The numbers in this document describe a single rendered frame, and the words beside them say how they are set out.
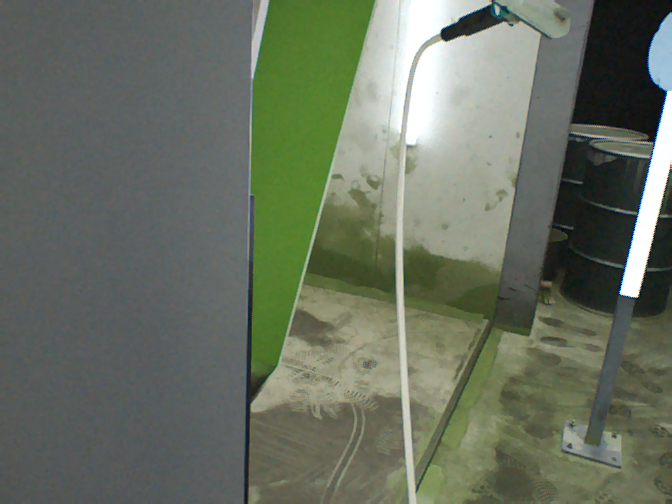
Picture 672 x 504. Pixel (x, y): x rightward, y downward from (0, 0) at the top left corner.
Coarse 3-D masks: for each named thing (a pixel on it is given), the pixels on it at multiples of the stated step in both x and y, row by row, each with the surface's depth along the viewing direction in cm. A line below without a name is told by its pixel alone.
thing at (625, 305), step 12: (624, 300) 205; (624, 312) 206; (612, 324) 210; (624, 324) 207; (612, 336) 210; (624, 336) 208; (612, 348) 211; (612, 360) 212; (612, 372) 213; (600, 384) 216; (612, 384) 214; (600, 396) 217; (600, 408) 218; (600, 420) 220; (588, 432) 223; (600, 432) 221
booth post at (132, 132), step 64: (0, 0) 15; (64, 0) 17; (128, 0) 19; (192, 0) 22; (0, 64) 15; (64, 64) 17; (128, 64) 20; (192, 64) 22; (0, 128) 16; (64, 128) 18; (128, 128) 20; (192, 128) 23; (0, 192) 16; (64, 192) 18; (128, 192) 21; (192, 192) 24; (0, 256) 17; (64, 256) 19; (128, 256) 21; (192, 256) 25; (0, 320) 17; (64, 320) 19; (128, 320) 22; (192, 320) 26; (0, 384) 17; (64, 384) 20; (128, 384) 23; (192, 384) 27; (0, 448) 18; (64, 448) 20; (128, 448) 23; (192, 448) 28
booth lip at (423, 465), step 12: (492, 324) 310; (480, 336) 294; (480, 348) 284; (468, 372) 262; (456, 396) 244; (444, 420) 228; (432, 444) 214; (432, 456) 212; (420, 468) 201; (420, 480) 198; (408, 492) 190
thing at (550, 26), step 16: (496, 0) 108; (512, 0) 107; (528, 0) 108; (544, 0) 112; (464, 16) 120; (480, 16) 117; (512, 16) 113; (528, 16) 112; (544, 16) 112; (560, 16) 114; (448, 32) 124; (464, 32) 121; (544, 32) 117; (560, 32) 116
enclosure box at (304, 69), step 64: (256, 0) 82; (320, 0) 138; (256, 64) 147; (320, 64) 143; (256, 128) 152; (320, 128) 147; (256, 192) 158; (320, 192) 152; (256, 256) 164; (256, 320) 170; (256, 384) 164
